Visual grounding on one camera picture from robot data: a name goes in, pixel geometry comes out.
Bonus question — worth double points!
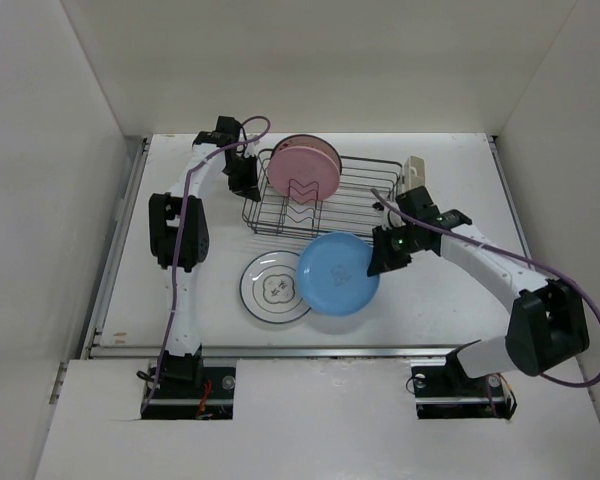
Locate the pink plate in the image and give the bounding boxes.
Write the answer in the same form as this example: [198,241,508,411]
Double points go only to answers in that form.
[267,146,340,204]

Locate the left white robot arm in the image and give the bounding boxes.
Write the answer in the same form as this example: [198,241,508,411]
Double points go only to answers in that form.
[148,115,271,397]

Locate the white plate with flower outline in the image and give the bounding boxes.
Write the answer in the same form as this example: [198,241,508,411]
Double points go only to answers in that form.
[240,250,310,325]

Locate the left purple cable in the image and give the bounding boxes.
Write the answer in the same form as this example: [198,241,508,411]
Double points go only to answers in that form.
[140,115,274,416]

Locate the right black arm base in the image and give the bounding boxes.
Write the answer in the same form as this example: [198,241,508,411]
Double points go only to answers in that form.
[405,358,518,420]

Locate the purple cable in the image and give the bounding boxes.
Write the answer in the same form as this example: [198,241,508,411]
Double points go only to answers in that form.
[369,187,600,419]
[140,115,274,416]

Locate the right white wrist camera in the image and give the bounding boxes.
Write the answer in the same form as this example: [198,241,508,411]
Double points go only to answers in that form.
[381,208,405,229]

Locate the blue plate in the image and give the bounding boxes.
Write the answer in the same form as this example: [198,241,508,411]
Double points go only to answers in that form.
[296,232,380,317]

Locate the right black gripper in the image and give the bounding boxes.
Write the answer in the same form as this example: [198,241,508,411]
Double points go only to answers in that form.
[367,223,420,275]

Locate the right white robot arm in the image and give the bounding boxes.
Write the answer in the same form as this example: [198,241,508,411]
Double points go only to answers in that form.
[367,187,590,394]

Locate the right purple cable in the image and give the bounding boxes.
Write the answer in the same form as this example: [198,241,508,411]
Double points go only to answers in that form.
[369,187,600,419]

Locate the aluminium rail frame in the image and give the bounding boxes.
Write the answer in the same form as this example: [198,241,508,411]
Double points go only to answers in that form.
[66,133,523,417]

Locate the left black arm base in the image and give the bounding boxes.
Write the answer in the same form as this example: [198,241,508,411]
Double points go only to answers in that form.
[136,355,237,421]

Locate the white plate with red print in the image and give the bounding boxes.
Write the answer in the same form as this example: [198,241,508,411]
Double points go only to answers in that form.
[273,134,342,168]

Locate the beige plastic cutlery holder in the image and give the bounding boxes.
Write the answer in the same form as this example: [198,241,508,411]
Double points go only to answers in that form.
[397,156,426,194]

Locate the dark wire dish rack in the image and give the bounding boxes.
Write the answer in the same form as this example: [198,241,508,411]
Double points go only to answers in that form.
[242,148,403,242]

